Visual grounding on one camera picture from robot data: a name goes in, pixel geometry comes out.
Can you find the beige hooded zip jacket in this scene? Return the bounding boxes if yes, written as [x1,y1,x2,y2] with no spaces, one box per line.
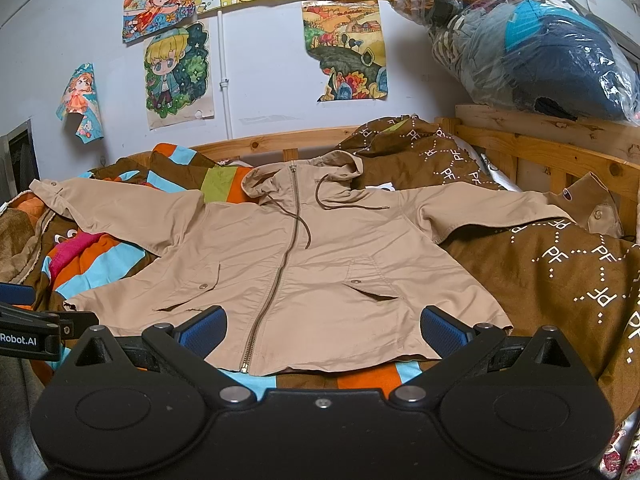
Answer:
[32,151,563,376]

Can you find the plastic bag of clothes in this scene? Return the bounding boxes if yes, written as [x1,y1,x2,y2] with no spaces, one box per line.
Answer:
[390,0,639,124]

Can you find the colourful striped monkey duvet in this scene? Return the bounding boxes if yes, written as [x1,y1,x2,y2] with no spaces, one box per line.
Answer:
[1,116,639,419]

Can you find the floral fabric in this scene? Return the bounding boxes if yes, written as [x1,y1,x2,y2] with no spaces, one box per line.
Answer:
[599,410,640,480]

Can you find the brown PF patterned pillow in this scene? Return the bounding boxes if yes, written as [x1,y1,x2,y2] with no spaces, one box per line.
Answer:
[336,115,500,191]

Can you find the small curled girl poster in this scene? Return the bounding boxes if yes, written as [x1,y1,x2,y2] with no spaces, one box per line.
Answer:
[55,63,103,144]

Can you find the blond boy drawing poster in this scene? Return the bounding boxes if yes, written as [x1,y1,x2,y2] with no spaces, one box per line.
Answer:
[143,21,215,130]

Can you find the landscape drawing poster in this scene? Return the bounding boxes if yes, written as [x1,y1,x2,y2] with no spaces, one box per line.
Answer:
[302,0,388,102]

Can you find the red-haired girl drawing poster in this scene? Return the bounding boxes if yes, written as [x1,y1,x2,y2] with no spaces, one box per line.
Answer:
[122,0,195,44]

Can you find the white air conditioner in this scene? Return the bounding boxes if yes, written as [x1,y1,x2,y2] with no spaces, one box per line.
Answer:
[575,0,639,58]

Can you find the brown corduroy garment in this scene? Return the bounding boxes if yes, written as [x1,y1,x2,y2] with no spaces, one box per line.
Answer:
[546,172,624,238]

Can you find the wooden bed frame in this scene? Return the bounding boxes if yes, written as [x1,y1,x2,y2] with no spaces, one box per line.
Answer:
[192,103,640,239]

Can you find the white wall pipe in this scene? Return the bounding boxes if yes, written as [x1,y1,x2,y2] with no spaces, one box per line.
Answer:
[216,9,234,140]

